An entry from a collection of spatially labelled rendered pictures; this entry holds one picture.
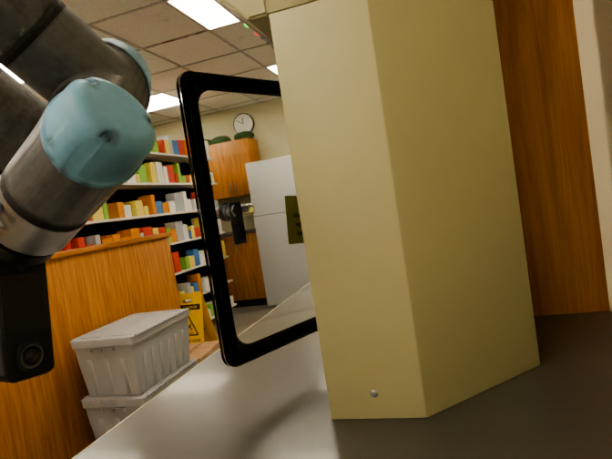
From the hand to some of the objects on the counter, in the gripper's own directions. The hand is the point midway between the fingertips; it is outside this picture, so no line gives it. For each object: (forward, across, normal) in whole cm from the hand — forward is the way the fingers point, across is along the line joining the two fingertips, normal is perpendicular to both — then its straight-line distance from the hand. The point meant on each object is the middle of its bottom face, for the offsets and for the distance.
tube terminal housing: (-30, -41, +32) cm, 60 cm away
